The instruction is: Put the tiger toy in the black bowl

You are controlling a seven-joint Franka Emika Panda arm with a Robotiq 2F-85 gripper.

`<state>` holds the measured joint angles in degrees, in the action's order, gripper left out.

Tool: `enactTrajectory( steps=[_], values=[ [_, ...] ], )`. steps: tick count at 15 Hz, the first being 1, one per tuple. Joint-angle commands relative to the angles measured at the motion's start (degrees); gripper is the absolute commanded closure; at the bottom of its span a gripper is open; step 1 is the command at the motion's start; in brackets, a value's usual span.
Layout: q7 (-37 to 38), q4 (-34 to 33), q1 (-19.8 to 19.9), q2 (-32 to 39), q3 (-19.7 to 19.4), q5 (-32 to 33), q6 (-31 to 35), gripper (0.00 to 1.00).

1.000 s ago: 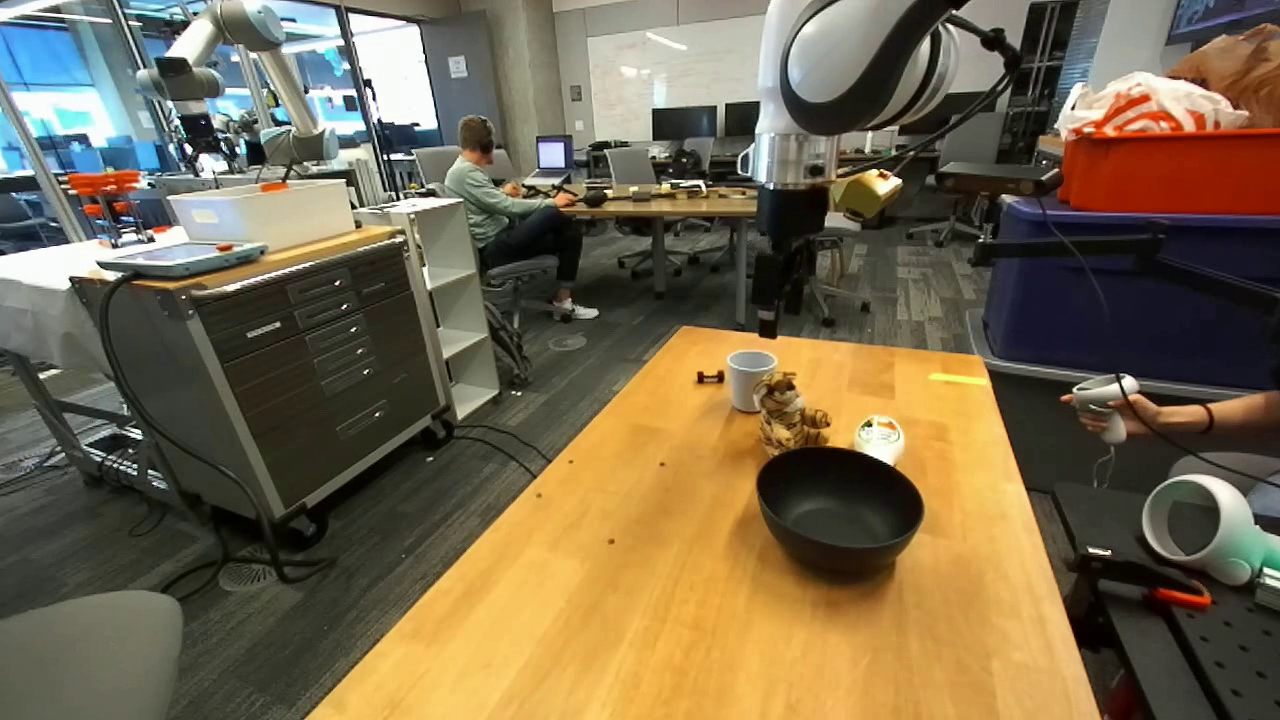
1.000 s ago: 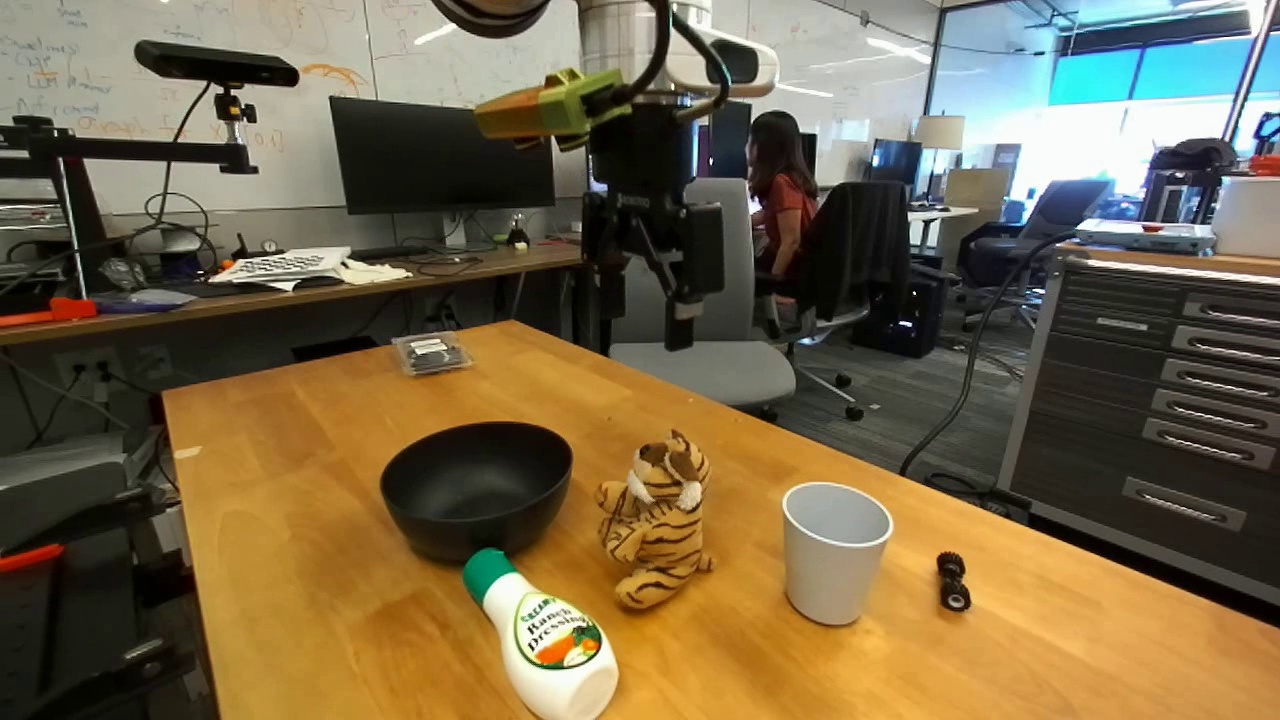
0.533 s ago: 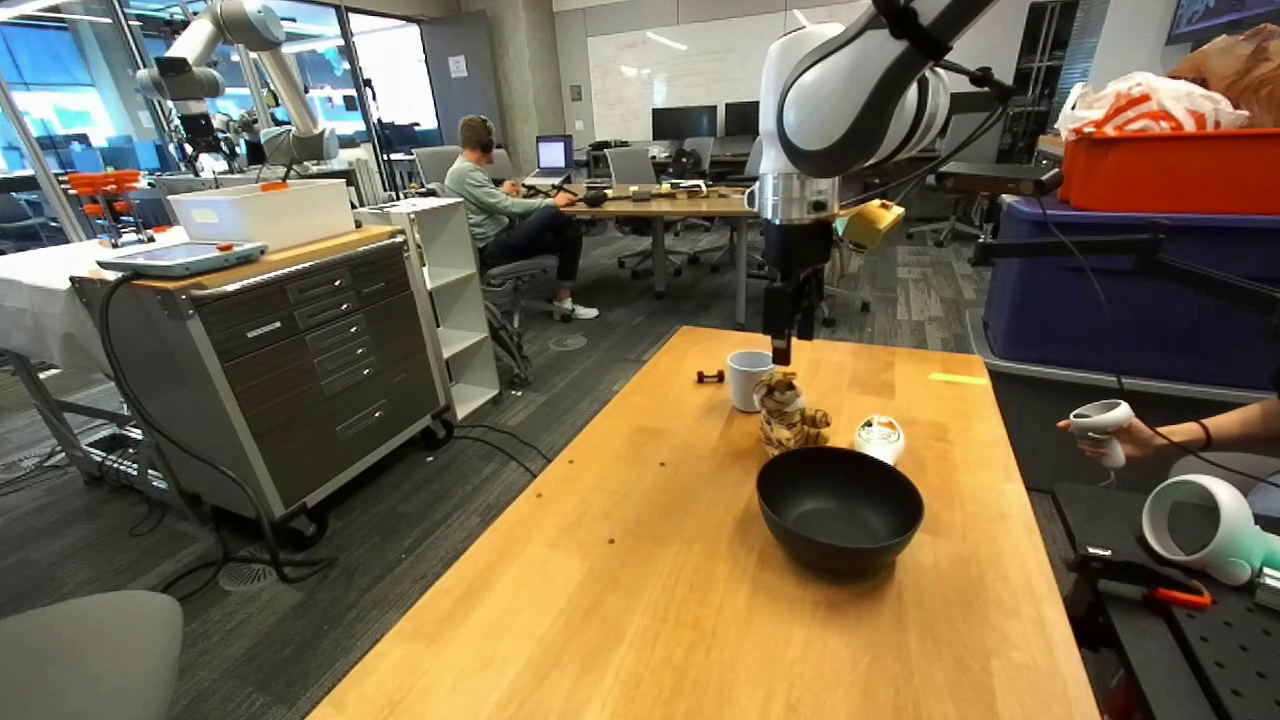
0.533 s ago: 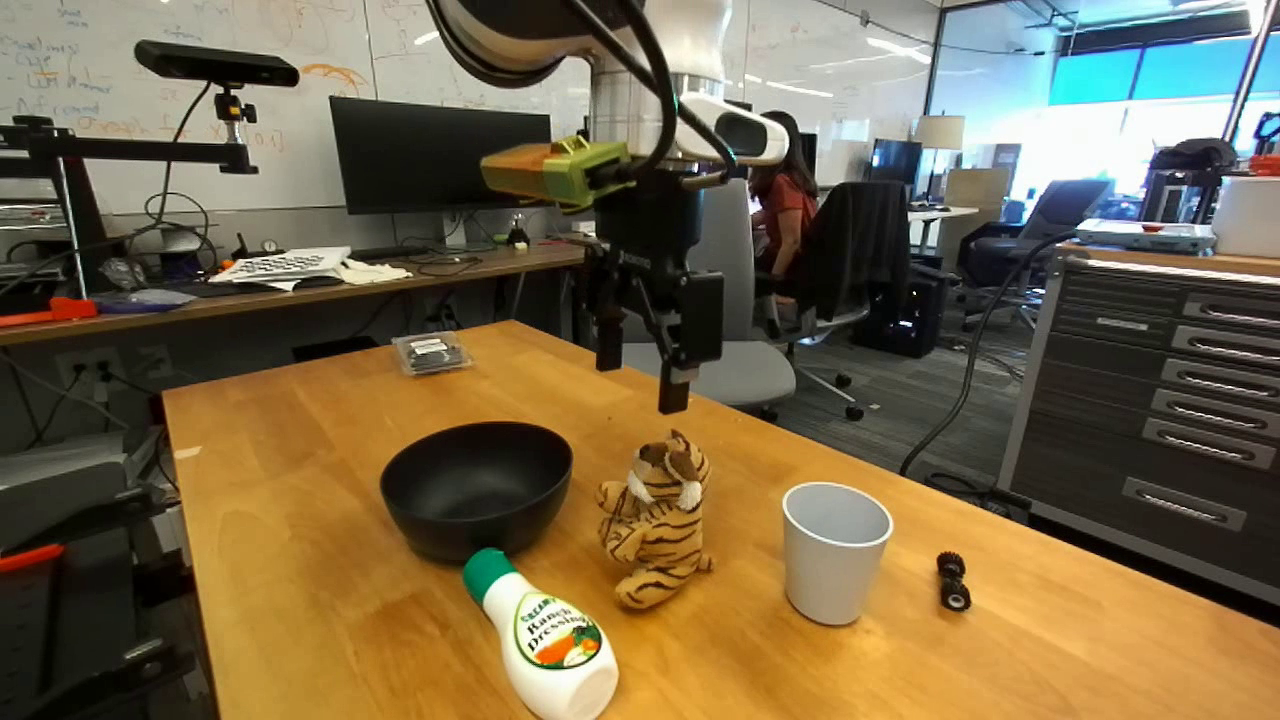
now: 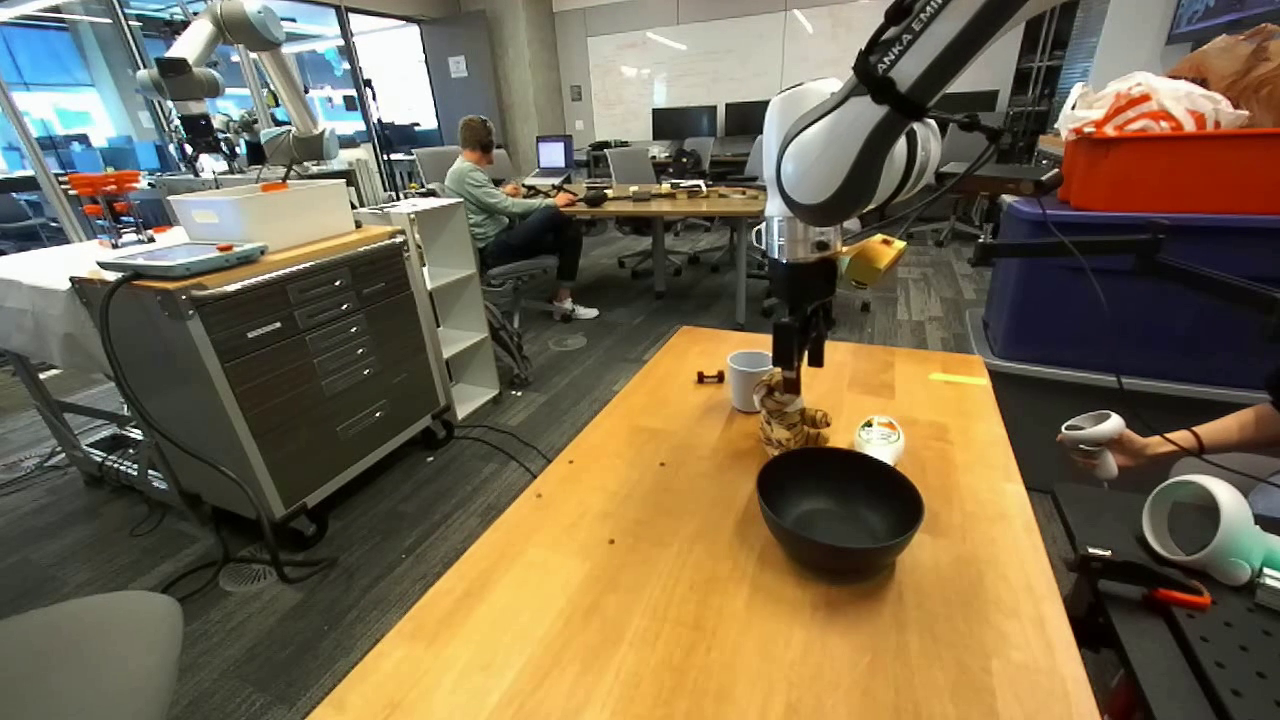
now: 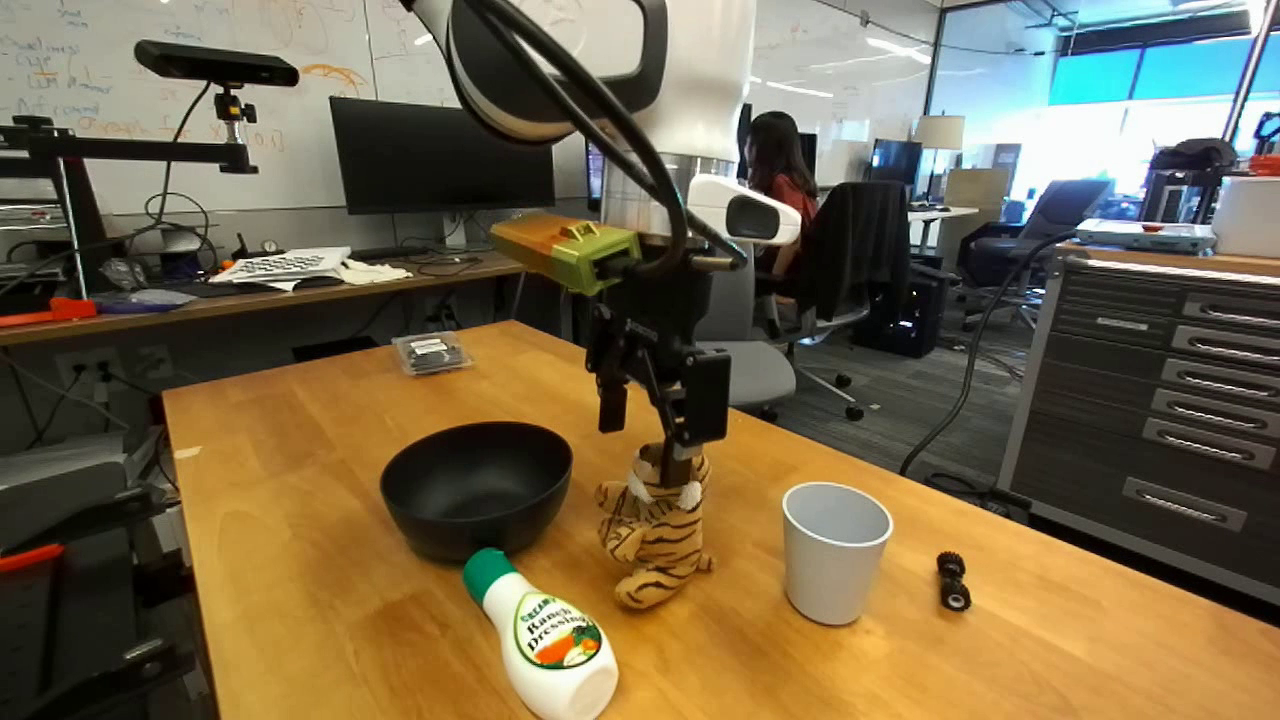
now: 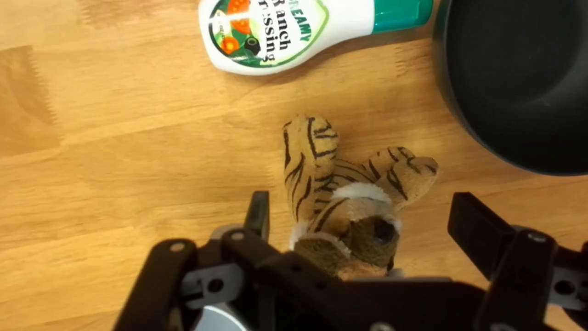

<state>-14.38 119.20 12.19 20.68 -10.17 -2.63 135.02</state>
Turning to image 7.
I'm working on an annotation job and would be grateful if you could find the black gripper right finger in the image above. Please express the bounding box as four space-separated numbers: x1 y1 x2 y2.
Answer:
447 191 588 331

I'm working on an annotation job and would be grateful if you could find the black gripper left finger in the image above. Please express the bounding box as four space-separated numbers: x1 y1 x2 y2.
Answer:
112 189 272 331

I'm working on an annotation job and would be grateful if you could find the striped tiger plush toy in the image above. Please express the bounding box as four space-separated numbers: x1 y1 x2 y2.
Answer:
281 113 441 281

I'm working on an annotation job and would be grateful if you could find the black bowl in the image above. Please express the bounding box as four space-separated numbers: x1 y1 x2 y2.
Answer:
432 0 588 178

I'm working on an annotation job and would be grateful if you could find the white ranch dressing bottle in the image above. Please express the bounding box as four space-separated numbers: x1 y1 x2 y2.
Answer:
197 0 436 77

